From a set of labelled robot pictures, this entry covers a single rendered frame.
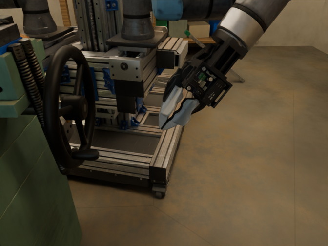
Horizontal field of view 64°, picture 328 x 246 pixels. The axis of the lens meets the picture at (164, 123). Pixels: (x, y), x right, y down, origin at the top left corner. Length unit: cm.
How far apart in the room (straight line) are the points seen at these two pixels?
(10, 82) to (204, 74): 37
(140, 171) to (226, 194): 51
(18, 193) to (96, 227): 67
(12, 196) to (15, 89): 31
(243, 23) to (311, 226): 124
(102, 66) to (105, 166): 53
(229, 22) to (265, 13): 6
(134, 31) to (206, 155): 97
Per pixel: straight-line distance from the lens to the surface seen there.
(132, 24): 118
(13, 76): 60
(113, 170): 144
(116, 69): 112
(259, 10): 50
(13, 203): 80
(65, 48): 61
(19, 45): 60
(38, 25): 141
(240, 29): 48
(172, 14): 55
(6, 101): 61
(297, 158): 195
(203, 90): 48
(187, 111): 51
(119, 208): 147
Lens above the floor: 111
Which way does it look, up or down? 32 degrees down
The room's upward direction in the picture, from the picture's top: straight up
